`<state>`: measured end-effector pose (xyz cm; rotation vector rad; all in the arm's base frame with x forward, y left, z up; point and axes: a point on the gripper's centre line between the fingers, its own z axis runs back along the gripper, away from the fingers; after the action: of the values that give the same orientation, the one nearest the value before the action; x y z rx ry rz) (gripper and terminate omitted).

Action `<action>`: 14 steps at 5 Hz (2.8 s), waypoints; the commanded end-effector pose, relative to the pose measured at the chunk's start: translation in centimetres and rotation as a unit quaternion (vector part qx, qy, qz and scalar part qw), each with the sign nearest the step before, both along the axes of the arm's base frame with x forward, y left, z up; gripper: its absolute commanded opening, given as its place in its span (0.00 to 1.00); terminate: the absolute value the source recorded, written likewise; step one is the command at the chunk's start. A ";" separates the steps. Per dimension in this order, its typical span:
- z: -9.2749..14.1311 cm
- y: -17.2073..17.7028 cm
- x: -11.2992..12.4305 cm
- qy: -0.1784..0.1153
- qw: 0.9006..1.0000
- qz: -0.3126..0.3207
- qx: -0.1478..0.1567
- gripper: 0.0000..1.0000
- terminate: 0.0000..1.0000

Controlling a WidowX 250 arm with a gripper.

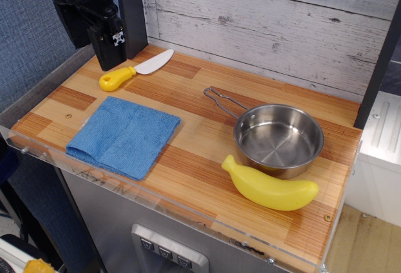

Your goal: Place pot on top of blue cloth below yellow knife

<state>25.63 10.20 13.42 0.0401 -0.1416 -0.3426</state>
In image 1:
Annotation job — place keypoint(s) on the yellow object at corner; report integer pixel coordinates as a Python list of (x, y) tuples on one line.
[(38, 266)]

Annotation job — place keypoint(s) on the stainless steel pot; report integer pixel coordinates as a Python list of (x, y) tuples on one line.
[(279, 140)]

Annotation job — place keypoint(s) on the yellow toy banana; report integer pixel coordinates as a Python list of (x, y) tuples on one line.
[(270, 192)]

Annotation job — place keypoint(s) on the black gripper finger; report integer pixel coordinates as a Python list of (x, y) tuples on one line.
[(108, 41)]

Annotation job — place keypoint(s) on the yellow handled toy knife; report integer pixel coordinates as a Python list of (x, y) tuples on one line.
[(110, 81)]

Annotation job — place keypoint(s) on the silver button control panel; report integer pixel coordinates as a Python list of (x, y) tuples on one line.
[(158, 253)]

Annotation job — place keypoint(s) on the clear acrylic table guard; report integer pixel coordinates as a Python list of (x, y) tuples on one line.
[(190, 199)]

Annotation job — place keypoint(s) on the black vertical post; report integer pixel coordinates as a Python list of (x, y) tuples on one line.
[(132, 14)]

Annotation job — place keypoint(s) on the blue folded cloth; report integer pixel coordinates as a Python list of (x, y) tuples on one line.
[(123, 137)]

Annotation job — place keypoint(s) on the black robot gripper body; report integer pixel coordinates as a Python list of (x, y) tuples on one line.
[(78, 16)]

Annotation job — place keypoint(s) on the white ribbed side counter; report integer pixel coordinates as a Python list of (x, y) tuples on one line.
[(374, 185)]

